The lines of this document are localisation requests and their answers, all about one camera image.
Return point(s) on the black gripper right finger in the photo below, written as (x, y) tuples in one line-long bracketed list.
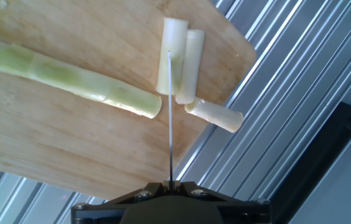
[(250, 214)]

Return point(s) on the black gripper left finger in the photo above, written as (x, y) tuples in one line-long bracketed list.
[(94, 214)]

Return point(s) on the steel cleaver knife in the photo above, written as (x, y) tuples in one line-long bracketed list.
[(170, 149)]

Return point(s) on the wooden cutting board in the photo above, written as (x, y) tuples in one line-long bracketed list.
[(69, 146)]

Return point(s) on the black stand with thin rod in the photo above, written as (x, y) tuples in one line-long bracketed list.
[(318, 161)]

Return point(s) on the white scallion root end piece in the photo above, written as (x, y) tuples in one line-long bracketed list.
[(219, 116)]

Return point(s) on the long scallion with green top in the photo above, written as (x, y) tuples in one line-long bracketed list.
[(69, 77)]

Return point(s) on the short white scallion piece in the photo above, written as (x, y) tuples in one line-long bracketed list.
[(192, 68)]

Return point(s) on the pale green scallion piece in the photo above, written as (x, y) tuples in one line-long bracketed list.
[(177, 40)]

